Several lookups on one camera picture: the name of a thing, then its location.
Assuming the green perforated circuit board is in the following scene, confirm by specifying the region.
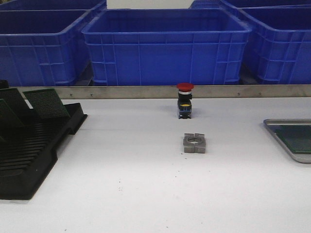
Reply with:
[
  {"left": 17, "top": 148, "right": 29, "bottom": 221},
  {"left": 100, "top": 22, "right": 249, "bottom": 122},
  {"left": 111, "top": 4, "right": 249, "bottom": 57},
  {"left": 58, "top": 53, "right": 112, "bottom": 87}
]
[
  {"left": 0, "top": 99, "right": 24, "bottom": 129},
  {"left": 23, "top": 88, "right": 70, "bottom": 119},
  {"left": 275, "top": 125, "right": 311, "bottom": 154},
  {"left": 0, "top": 88, "right": 30, "bottom": 117}
]

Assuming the black slotted board rack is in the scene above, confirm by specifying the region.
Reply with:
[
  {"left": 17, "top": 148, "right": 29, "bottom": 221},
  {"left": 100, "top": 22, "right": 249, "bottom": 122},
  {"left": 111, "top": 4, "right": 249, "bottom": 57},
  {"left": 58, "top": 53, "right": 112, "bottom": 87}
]
[{"left": 0, "top": 80, "right": 88, "bottom": 201}]

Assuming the silver metal tray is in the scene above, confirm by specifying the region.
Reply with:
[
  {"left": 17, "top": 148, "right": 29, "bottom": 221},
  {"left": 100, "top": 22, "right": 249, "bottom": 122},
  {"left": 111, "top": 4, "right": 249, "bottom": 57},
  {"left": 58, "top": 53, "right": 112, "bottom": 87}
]
[{"left": 263, "top": 119, "right": 311, "bottom": 164}]

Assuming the red emergency stop button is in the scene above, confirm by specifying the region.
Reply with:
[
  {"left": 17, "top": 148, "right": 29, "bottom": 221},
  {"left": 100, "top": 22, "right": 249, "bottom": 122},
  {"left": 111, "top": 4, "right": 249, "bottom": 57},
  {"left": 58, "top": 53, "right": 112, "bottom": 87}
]
[{"left": 176, "top": 83, "right": 194, "bottom": 119}]

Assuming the grey metal clamp block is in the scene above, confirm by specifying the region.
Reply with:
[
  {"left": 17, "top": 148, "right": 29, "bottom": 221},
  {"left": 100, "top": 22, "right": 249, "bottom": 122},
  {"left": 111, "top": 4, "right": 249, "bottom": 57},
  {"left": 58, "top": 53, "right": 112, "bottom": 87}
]
[{"left": 183, "top": 133, "right": 206, "bottom": 153}]

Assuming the blue plastic crate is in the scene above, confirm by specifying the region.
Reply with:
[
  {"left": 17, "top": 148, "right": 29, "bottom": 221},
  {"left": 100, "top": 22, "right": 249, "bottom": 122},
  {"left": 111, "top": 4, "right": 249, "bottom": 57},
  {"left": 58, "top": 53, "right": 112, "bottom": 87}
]
[
  {"left": 83, "top": 9, "right": 250, "bottom": 86},
  {"left": 190, "top": 0, "right": 311, "bottom": 9},
  {"left": 0, "top": 0, "right": 107, "bottom": 10},
  {"left": 0, "top": 10, "right": 92, "bottom": 86},
  {"left": 239, "top": 7, "right": 311, "bottom": 84}
]

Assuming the blue plastic crate rear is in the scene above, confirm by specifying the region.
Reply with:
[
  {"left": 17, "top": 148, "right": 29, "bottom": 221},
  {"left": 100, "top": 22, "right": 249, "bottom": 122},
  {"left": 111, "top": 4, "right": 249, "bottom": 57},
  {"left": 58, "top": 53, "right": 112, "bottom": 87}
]
[
  {"left": 0, "top": 0, "right": 107, "bottom": 10},
  {"left": 190, "top": 0, "right": 311, "bottom": 9}
]

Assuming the metal table edge rail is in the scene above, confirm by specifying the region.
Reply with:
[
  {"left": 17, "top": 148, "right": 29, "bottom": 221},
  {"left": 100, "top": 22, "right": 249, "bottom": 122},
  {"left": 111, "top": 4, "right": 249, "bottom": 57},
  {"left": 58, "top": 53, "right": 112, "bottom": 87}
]
[{"left": 17, "top": 84, "right": 311, "bottom": 100}]

